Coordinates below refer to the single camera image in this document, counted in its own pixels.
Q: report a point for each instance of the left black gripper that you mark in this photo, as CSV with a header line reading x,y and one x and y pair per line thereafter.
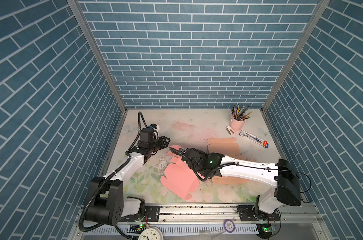
x,y
162,140

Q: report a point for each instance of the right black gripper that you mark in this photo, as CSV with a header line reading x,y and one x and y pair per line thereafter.
x,y
201,153

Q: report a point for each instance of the pink paper box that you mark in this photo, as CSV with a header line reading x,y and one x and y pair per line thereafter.
x,y
179,178

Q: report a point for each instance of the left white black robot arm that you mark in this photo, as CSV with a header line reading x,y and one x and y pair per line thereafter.
x,y
104,203

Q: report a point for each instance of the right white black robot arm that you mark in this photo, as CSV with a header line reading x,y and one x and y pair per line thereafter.
x,y
281,178

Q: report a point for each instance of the orange flat paper box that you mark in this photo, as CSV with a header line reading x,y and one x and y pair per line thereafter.
x,y
229,147

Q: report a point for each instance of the white toothpaste tube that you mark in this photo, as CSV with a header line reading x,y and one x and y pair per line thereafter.
x,y
254,139

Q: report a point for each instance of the pink pencil cup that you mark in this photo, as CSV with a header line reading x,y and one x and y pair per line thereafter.
x,y
236,125

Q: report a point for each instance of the coloured pencils bundle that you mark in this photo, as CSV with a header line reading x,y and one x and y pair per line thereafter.
x,y
241,112

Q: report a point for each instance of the purple tape roll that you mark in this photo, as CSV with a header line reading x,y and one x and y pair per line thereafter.
x,y
229,226

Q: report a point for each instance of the white round clock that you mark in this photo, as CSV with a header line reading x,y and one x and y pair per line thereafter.
x,y
151,233

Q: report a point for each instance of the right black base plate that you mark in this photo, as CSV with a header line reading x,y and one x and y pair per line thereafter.
x,y
249,213

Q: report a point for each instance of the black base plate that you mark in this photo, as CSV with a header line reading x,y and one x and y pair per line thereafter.
x,y
249,213
147,215

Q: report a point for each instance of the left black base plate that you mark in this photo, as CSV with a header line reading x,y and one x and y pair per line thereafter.
x,y
147,215

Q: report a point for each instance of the aluminium mounting rail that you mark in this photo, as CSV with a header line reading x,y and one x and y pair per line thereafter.
x,y
211,213

